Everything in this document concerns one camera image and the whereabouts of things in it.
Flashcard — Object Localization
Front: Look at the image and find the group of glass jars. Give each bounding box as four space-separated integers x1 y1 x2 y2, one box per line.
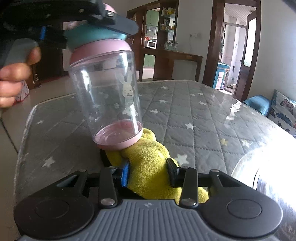
164 40 179 51

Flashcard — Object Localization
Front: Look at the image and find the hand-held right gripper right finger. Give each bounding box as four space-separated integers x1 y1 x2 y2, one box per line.
166 158 242 208

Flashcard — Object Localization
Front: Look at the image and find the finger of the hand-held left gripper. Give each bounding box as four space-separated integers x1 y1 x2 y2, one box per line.
86 2 139 36
39 25 68 49

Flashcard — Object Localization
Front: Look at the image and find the pink lidded bottle with antlers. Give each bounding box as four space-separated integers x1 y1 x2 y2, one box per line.
63 3 143 150

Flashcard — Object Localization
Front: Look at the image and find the pink patterned box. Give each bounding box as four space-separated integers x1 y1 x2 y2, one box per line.
15 80 30 103

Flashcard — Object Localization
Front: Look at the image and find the long butterfly print cushion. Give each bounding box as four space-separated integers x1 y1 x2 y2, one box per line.
268 90 296 138

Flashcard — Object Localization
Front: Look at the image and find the yellow cleaning cloth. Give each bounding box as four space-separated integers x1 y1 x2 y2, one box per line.
105 127 210 204

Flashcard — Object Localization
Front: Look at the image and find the blue covered sofa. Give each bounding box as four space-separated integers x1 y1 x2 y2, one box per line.
243 94 272 116

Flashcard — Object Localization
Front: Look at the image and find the dark wooden side table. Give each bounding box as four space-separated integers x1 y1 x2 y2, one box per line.
138 49 204 82

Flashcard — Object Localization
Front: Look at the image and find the blue cabinet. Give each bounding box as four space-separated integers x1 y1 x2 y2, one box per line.
217 62 230 90

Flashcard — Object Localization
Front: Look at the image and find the dark wooden glass door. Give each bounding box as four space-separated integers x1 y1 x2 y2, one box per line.
240 10 258 101

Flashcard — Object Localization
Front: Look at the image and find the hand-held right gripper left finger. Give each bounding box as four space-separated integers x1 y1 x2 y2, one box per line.
55 161 130 208

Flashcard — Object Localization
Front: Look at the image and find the dark wooden shelf unit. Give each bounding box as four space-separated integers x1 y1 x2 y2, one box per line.
126 0 180 77

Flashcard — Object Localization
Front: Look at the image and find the grey quilted star table cover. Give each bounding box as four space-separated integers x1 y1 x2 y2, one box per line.
14 80 296 232

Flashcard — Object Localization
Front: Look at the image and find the person's left hand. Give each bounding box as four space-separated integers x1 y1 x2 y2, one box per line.
0 46 42 108

